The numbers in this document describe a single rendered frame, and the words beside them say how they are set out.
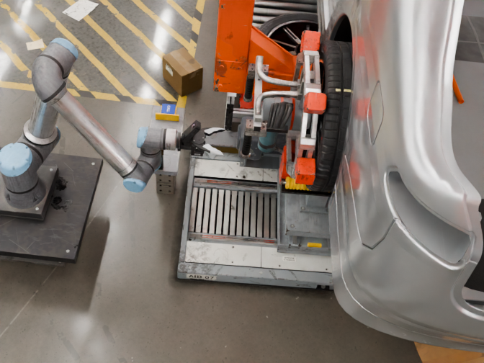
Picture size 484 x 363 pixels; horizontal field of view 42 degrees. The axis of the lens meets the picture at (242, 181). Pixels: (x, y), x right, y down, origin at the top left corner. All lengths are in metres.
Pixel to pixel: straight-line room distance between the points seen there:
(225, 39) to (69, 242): 1.20
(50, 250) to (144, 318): 0.56
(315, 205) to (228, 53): 0.88
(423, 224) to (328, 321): 1.47
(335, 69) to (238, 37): 0.68
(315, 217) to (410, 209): 1.45
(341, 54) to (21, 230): 1.65
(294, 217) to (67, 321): 1.21
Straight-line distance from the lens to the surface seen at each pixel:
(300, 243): 3.23
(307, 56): 2.67
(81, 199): 3.16
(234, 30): 3.04
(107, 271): 3.27
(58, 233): 3.07
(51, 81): 2.51
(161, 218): 3.43
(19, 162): 2.94
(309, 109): 2.44
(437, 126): 1.74
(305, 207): 3.25
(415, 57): 1.88
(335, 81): 2.53
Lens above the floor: 2.84
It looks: 52 degrees down
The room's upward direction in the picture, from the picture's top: 8 degrees clockwise
